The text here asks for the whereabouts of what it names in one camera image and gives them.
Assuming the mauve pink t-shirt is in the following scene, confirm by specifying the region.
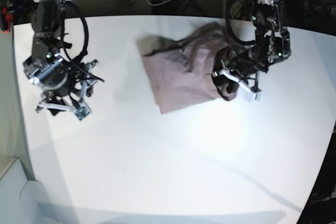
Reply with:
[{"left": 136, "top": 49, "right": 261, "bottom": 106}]
[{"left": 140, "top": 22, "right": 233, "bottom": 114}]

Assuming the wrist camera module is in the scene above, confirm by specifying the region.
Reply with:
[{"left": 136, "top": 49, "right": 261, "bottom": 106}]
[
  {"left": 73, "top": 105, "right": 91, "bottom": 122},
  {"left": 244, "top": 90, "right": 262, "bottom": 103}
]

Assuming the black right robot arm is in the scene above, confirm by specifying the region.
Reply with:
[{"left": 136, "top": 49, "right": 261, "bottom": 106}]
[{"left": 23, "top": 0, "right": 100, "bottom": 121}]

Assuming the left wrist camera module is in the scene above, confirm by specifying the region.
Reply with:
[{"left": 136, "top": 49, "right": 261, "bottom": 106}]
[{"left": 244, "top": 90, "right": 262, "bottom": 103}]

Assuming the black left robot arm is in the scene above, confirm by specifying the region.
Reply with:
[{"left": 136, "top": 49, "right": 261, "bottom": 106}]
[{"left": 212, "top": 0, "right": 291, "bottom": 102}]

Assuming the white bin corner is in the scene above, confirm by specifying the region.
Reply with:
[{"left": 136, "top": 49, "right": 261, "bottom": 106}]
[{"left": 1, "top": 158, "right": 47, "bottom": 223}]

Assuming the red black clamp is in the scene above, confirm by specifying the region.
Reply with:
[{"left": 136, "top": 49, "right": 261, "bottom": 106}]
[{"left": 1, "top": 6, "right": 13, "bottom": 33}]

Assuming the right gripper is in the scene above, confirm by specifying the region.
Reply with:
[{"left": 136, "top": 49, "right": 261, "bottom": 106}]
[{"left": 23, "top": 53, "right": 98, "bottom": 116}]

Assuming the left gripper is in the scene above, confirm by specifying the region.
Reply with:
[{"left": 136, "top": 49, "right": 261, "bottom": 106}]
[{"left": 212, "top": 47, "right": 269, "bottom": 101}]

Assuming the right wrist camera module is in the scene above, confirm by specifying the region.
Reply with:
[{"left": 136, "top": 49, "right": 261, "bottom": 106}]
[{"left": 73, "top": 105, "right": 91, "bottom": 122}]

